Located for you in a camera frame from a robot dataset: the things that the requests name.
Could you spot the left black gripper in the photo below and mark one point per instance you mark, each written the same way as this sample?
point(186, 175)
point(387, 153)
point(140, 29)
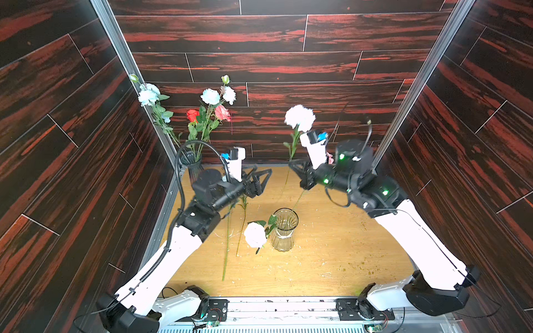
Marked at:
point(252, 189)

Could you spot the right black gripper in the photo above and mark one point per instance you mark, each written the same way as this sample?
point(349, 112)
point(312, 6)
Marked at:
point(310, 178)

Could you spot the clear glass vase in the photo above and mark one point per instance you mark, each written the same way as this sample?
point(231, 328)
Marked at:
point(282, 238)

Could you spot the purple glass vase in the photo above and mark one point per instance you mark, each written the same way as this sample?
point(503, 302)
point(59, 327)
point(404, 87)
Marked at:
point(188, 161)

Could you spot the blue white flower spray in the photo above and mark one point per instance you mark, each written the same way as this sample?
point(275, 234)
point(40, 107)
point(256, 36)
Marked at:
point(228, 236)

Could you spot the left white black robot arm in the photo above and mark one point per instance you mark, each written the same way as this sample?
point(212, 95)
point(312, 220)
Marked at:
point(135, 307)

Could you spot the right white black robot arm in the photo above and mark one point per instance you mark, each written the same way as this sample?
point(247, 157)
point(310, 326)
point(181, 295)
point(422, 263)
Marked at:
point(440, 282)

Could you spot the pink rose stem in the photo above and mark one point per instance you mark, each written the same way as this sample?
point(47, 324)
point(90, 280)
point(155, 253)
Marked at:
point(303, 191)

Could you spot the pale pink carnation drooping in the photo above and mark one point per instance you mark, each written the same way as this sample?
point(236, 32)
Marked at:
point(258, 232)

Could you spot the red pink white rose bouquet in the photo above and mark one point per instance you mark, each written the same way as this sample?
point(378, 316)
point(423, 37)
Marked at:
point(212, 111)

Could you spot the white flower spray far left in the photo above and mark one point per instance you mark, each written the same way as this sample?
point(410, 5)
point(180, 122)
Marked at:
point(150, 97)

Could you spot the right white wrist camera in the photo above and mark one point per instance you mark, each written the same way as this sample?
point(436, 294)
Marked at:
point(315, 142)

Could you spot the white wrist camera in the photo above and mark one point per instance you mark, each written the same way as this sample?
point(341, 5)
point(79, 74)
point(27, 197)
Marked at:
point(234, 158)
point(315, 142)

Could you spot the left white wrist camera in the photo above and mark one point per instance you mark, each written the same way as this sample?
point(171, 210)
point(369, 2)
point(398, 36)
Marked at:
point(234, 158)

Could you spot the aluminium front rail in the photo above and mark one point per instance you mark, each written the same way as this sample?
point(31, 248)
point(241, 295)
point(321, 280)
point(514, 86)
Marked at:
point(309, 314)

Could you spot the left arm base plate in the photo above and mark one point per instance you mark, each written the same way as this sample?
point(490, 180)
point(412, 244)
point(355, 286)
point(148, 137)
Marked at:
point(215, 309)

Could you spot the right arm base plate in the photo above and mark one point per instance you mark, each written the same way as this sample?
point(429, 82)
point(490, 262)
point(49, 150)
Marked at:
point(351, 309)

